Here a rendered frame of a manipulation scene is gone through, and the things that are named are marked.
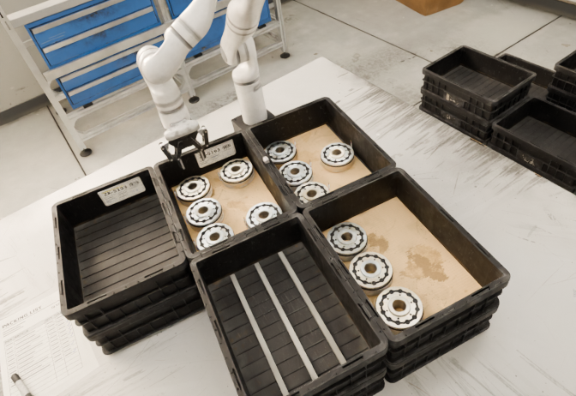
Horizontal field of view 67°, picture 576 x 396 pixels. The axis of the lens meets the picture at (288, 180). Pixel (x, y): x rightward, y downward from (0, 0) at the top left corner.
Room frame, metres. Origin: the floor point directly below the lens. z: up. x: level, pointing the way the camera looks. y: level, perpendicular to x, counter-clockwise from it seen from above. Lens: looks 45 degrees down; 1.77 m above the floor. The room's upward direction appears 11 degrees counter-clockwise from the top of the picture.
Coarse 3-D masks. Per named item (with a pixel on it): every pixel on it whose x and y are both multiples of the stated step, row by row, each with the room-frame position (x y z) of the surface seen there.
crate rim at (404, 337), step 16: (384, 176) 0.79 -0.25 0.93; (352, 192) 0.76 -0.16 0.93; (336, 256) 0.57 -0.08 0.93; (480, 288) 0.43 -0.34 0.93; (496, 288) 0.43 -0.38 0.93; (368, 304) 0.44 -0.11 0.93; (464, 304) 0.40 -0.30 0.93; (432, 320) 0.39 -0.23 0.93; (400, 336) 0.37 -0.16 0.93; (416, 336) 0.37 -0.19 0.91
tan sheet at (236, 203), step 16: (208, 176) 1.03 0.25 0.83; (256, 176) 0.99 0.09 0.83; (176, 192) 0.99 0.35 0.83; (224, 192) 0.95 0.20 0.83; (240, 192) 0.93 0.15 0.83; (256, 192) 0.92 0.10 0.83; (224, 208) 0.88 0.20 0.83; (240, 208) 0.87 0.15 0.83; (240, 224) 0.81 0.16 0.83; (192, 240) 0.78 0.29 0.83
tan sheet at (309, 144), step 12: (312, 132) 1.15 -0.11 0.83; (324, 132) 1.14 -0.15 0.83; (300, 144) 1.10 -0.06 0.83; (312, 144) 1.09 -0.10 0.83; (324, 144) 1.08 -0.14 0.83; (300, 156) 1.04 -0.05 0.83; (312, 156) 1.03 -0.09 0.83; (312, 168) 0.98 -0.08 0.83; (360, 168) 0.94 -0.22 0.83; (324, 180) 0.92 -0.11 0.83; (336, 180) 0.91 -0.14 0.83; (348, 180) 0.90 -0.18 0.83
